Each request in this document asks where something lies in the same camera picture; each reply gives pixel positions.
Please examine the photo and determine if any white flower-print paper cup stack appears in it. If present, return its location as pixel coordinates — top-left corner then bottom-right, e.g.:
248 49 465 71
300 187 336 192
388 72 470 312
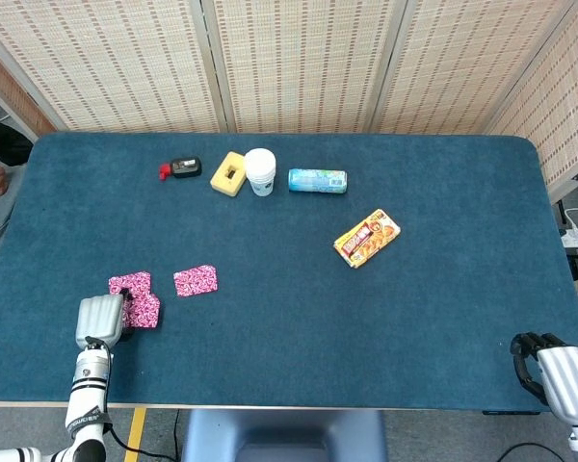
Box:
243 147 277 197

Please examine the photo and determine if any teal felt table cloth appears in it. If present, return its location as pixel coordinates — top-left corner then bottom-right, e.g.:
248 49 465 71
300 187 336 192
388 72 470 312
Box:
0 133 578 410

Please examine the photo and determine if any yellow sponge with hole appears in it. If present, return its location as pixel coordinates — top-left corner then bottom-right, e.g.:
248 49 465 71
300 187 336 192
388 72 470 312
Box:
209 150 249 198

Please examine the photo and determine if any black device with red cap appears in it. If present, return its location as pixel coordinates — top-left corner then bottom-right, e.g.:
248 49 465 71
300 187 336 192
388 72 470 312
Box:
158 156 203 182

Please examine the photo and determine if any beige woven screen panel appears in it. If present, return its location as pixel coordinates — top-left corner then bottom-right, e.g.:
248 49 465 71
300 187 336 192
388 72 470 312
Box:
370 0 578 136
486 0 578 203
201 0 408 135
0 0 232 135

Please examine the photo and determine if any black floor cable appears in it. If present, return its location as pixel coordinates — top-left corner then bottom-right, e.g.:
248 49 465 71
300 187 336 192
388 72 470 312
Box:
503 441 575 462

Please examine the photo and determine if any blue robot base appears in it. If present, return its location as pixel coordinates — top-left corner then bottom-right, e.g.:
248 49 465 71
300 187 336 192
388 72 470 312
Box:
180 408 389 462

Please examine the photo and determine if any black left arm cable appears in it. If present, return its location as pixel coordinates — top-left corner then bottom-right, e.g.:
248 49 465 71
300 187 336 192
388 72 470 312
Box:
85 336 174 462

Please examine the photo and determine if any brown woven screen panel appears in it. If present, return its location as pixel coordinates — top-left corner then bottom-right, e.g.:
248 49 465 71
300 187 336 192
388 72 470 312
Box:
0 40 57 141

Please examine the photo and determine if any light blue drink can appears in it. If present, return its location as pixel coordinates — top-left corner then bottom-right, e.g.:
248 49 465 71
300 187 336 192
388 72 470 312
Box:
287 167 350 194

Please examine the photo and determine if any yellow floor tape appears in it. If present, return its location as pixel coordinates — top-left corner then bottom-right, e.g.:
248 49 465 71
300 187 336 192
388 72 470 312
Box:
123 407 148 462

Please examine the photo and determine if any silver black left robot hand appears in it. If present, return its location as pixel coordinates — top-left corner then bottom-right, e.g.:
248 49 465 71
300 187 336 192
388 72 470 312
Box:
74 287 136 350

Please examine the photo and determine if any yellow snack box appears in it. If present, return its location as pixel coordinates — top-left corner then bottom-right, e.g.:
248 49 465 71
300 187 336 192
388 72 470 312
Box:
332 208 402 270

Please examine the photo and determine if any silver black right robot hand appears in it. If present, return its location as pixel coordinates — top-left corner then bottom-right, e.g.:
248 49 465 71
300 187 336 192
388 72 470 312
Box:
510 331 578 427

